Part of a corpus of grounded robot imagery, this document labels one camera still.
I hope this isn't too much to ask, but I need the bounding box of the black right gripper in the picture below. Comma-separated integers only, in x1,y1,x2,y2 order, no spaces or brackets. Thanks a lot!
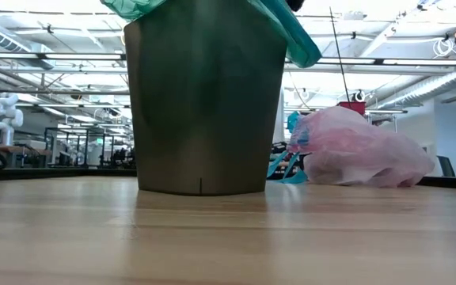
285,0,306,13

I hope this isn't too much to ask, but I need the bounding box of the teal trash bag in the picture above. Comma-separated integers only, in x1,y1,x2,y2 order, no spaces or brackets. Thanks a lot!
100,0,324,70

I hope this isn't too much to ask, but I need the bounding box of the brown trash bin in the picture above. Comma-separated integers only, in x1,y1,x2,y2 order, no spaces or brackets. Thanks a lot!
123,0,289,197

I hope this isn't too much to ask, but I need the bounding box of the pink trash bag blue drawstring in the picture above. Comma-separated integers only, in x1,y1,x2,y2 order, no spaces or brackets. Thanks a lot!
266,104,437,189

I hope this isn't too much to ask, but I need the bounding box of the red storage bin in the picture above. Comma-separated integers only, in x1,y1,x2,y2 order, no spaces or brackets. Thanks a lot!
336,101,367,116

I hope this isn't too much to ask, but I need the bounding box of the metal shelving rack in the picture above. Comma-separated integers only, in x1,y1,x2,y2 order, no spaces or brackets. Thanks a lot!
364,108,409,134

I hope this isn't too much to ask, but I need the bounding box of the dark office chair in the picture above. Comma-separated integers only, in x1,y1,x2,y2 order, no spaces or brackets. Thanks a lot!
435,154,456,178

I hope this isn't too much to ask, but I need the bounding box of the thin black hanging cable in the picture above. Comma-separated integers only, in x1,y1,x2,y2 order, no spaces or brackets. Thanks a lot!
329,6,352,106

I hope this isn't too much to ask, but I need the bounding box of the silver ventilation duct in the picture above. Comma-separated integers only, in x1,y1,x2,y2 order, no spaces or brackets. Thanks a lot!
377,66,456,111
0,10,57,71

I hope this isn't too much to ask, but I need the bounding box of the black aluminium frame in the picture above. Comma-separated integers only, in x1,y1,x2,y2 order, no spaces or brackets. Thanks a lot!
0,165,456,192

